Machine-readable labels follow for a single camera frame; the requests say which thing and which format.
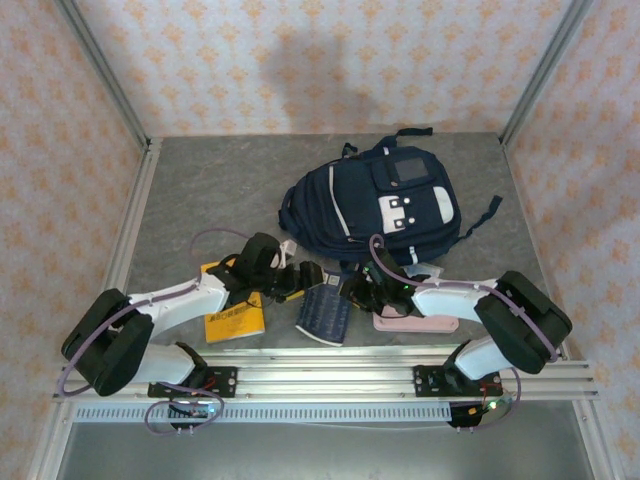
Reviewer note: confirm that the yellow paperback book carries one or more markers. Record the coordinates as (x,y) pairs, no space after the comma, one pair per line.
(235,322)

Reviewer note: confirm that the aluminium frame post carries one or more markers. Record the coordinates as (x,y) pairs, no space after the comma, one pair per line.
(107,80)
(542,70)

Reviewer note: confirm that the aluminium mounting rail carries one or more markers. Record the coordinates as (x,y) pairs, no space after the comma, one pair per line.
(325,375)

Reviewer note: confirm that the grey metal panel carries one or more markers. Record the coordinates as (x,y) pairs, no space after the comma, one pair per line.
(325,452)

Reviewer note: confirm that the pink pencil case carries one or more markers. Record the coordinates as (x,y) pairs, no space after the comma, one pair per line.
(425,324)

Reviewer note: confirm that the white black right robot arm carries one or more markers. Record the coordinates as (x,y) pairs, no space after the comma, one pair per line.
(450,300)

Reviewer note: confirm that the navy blue backpack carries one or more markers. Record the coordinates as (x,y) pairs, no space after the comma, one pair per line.
(370,210)

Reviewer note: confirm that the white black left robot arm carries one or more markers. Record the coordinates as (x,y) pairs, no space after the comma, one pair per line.
(175,305)

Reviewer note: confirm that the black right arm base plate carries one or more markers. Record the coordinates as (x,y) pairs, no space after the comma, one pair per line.
(425,380)

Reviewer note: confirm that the aluminium table side rail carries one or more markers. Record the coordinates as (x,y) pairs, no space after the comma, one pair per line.
(135,215)

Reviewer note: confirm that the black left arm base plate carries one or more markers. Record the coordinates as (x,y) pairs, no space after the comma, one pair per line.
(227,380)

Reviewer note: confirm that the dark blue notebook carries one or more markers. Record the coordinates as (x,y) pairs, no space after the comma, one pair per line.
(325,320)

